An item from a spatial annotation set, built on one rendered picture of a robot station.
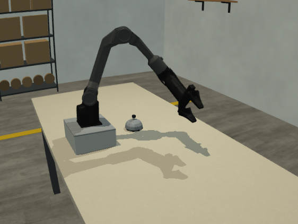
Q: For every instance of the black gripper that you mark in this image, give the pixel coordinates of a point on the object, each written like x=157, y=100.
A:
x=184, y=96

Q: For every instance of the grey dome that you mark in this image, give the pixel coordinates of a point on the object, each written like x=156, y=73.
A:
x=133, y=124

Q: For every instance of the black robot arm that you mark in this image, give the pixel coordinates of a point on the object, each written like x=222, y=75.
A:
x=88, y=111

